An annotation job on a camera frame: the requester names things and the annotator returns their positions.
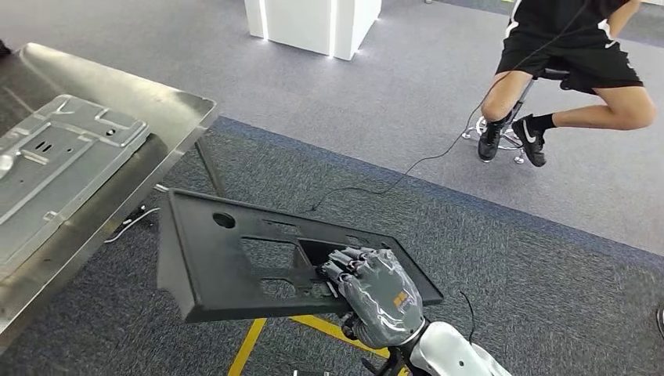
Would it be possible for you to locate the white floor cable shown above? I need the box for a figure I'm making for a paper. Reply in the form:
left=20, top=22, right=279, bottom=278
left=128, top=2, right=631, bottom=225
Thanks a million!
left=103, top=206, right=162, bottom=245

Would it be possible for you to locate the large stamped metal panel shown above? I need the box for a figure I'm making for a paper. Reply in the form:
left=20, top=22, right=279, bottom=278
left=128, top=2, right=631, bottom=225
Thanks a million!
left=0, top=93, right=153, bottom=284

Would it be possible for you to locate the person on stool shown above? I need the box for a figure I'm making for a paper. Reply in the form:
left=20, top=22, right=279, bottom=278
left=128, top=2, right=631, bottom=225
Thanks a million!
left=479, top=0, right=657, bottom=168

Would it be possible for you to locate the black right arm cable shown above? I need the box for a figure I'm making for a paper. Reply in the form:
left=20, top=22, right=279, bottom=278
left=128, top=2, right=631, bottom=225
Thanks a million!
left=459, top=290, right=477, bottom=344

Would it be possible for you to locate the white lit pillar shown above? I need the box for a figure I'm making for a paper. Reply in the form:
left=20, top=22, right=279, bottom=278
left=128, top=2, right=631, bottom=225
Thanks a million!
left=244, top=0, right=384, bottom=62

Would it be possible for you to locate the stainless steel workbench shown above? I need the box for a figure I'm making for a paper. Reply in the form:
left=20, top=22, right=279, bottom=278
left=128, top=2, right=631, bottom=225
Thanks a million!
left=0, top=42, right=228, bottom=354

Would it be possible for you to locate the thin black floor cable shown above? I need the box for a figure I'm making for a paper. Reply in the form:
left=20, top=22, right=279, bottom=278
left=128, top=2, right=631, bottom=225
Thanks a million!
left=305, top=0, right=593, bottom=214

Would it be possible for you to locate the yellow floor tape outline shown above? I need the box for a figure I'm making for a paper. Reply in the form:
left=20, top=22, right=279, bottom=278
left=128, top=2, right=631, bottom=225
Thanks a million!
left=227, top=313, right=411, bottom=376

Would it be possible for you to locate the chrome base stool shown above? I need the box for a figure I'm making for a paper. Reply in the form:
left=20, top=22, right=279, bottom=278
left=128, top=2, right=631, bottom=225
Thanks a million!
left=461, top=67, right=572, bottom=165

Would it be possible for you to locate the black plastic frame part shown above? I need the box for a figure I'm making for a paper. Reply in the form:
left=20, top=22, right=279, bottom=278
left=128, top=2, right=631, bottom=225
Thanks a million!
left=157, top=187, right=445, bottom=324

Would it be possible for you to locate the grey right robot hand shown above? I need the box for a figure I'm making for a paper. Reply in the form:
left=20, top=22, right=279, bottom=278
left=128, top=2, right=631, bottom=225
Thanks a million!
left=317, top=246, right=427, bottom=349

